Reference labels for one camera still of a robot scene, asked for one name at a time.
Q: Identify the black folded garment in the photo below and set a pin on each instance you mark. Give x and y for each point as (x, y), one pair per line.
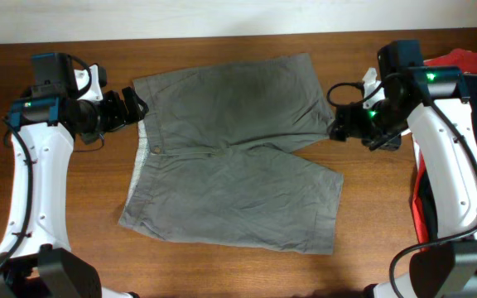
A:
(426, 198)

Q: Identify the red folded garment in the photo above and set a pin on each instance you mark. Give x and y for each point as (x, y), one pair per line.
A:
(467, 62)

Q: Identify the white folded garment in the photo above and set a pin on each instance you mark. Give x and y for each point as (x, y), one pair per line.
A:
(413, 106)

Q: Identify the grey shorts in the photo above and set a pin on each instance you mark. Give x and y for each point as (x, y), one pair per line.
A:
(216, 159)

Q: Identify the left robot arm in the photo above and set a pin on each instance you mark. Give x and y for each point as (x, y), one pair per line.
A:
(65, 102)

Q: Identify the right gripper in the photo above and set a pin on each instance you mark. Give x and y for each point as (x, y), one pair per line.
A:
(344, 124)

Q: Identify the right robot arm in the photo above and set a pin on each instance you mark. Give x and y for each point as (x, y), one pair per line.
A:
(447, 266)

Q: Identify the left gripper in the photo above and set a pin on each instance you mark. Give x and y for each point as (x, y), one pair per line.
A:
(116, 110)

